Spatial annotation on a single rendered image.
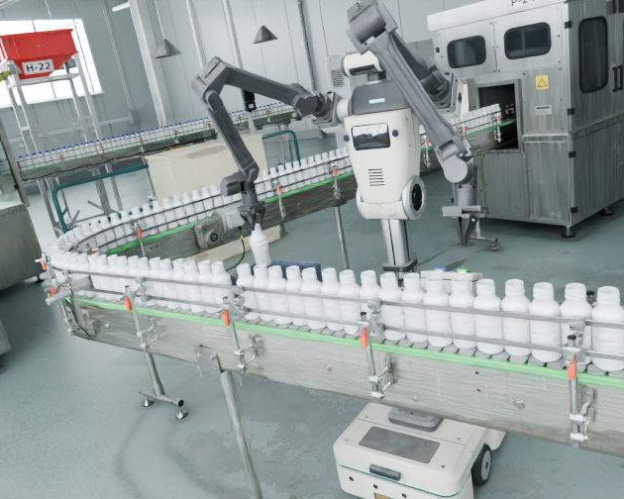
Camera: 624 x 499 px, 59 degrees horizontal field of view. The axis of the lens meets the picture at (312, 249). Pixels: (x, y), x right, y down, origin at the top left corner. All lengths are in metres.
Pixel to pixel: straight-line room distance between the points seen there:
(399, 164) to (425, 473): 1.10
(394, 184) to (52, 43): 6.72
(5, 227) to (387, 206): 5.27
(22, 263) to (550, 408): 6.07
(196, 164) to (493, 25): 2.99
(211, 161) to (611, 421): 4.90
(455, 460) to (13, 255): 5.47
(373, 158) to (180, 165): 3.82
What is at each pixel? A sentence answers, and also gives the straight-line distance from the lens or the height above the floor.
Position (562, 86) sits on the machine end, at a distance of 4.81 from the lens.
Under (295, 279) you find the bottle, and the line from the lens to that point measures 1.50.
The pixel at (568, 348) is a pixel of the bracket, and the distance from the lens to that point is 1.15.
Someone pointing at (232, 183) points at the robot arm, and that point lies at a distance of 2.01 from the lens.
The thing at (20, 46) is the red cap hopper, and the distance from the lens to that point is 8.10.
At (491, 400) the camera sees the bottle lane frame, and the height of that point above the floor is 0.90.
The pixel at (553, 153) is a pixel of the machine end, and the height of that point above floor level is 0.73.
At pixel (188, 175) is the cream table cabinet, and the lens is 5.61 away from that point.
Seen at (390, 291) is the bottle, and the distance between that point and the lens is 1.34.
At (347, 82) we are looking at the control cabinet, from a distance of 7.45.
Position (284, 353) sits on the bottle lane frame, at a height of 0.92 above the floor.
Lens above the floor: 1.65
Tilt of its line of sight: 17 degrees down
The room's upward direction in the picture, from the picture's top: 10 degrees counter-clockwise
